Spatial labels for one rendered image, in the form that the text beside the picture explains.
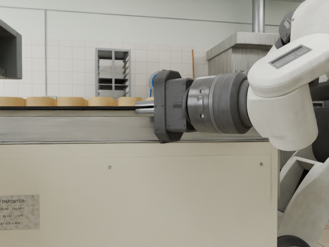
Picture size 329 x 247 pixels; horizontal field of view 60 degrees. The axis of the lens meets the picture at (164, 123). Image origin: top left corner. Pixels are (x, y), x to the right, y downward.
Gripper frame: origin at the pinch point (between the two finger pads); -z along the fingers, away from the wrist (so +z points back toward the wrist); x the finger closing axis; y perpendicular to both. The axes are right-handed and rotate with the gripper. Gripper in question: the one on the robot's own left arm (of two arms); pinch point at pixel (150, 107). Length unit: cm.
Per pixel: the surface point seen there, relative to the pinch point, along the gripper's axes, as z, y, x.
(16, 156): -20.0, 15.0, -8.7
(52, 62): -384, -201, 85
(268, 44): -98, -350, 95
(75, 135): -13.3, 6.8, -5.2
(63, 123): -14.8, 8.3, -2.8
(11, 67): -67, -5, 16
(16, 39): -66, -6, 25
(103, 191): -9.0, 3.8, -15.9
